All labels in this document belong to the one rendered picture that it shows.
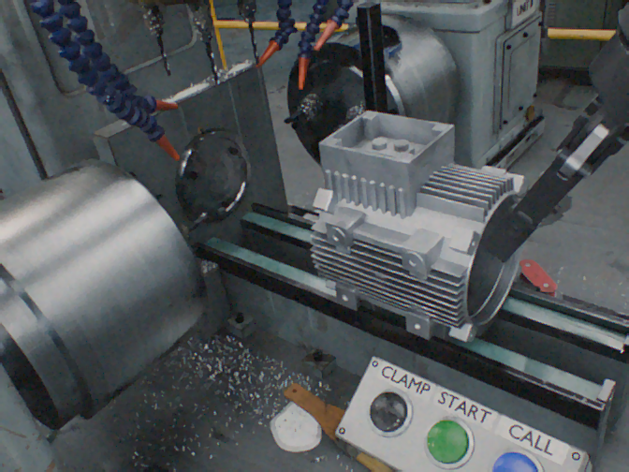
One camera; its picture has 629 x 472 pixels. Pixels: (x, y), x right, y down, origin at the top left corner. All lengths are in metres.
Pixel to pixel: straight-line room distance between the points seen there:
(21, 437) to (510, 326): 0.56
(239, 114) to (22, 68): 0.31
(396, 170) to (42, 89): 0.51
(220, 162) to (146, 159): 0.13
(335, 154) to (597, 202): 0.67
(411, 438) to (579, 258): 0.68
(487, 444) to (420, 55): 0.70
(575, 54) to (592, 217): 2.79
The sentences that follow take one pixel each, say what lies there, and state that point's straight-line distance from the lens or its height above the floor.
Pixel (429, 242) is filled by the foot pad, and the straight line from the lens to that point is 0.63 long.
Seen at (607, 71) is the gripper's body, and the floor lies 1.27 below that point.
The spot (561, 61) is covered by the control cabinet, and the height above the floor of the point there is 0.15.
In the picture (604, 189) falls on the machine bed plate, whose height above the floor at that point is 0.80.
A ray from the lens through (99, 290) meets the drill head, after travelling 0.62.
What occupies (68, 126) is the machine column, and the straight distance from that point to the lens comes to 0.95.
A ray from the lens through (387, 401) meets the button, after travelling 0.47.
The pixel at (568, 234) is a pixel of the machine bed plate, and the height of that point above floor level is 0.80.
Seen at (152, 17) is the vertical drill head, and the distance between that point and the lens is 0.84.
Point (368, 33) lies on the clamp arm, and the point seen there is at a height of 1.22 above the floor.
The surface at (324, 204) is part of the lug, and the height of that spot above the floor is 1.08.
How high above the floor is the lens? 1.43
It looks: 34 degrees down
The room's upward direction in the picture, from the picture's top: 9 degrees counter-clockwise
